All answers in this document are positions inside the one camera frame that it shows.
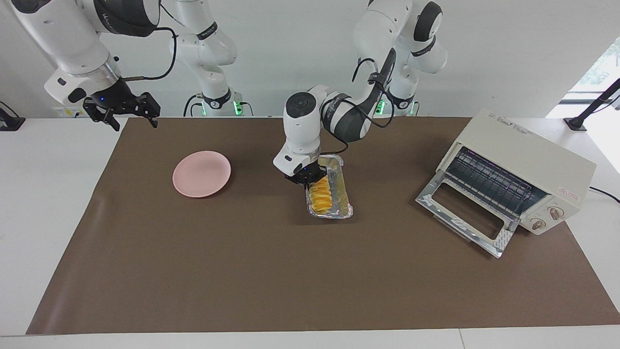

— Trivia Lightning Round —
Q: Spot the metal oven wire rack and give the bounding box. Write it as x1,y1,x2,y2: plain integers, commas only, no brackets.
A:
445,147,550,219

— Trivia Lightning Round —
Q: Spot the black clamp stand with pole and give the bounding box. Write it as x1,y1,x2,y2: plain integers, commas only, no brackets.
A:
564,78,620,131

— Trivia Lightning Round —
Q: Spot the black oven power cable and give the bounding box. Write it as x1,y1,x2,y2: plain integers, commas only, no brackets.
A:
589,186,620,203

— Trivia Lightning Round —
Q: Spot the brown table mat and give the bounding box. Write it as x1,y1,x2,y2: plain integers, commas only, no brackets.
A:
26,116,620,335

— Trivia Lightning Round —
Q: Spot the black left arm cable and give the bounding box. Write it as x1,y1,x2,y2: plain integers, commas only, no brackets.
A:
317,48,398,155

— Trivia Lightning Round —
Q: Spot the sliced yellow bread loaf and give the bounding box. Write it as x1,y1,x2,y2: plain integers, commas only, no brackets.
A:
310,175,335,214

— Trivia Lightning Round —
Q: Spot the glass oven door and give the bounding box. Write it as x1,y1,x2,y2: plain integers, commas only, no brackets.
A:
416,172,520,258

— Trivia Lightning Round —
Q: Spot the white wall power socket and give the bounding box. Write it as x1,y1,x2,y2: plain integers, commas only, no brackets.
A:
52,104,89,118

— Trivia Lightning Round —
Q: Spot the pink round plate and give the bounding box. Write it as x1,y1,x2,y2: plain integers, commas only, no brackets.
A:
172,151,232,198

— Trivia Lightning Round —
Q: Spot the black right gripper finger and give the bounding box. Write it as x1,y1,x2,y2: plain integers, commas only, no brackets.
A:
139,93,161,128
82,99,120,132

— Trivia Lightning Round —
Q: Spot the black right base cable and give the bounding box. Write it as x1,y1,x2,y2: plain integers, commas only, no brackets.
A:
183,94,204,117

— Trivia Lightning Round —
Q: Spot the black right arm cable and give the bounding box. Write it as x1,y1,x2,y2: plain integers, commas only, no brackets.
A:
121,27,179,82

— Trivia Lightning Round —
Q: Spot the cream toaster oven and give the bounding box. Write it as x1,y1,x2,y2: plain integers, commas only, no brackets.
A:
416,108,597,258

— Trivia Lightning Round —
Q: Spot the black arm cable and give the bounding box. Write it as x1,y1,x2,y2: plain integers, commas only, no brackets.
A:
317,48,398,155
121,27,179,82

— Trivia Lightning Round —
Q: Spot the low black clamp stand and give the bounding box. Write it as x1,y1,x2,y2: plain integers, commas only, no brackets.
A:
0,101,26,131

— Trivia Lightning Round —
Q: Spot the aluminium foil tray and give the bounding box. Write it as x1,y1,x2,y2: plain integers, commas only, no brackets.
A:
305,154,354,220

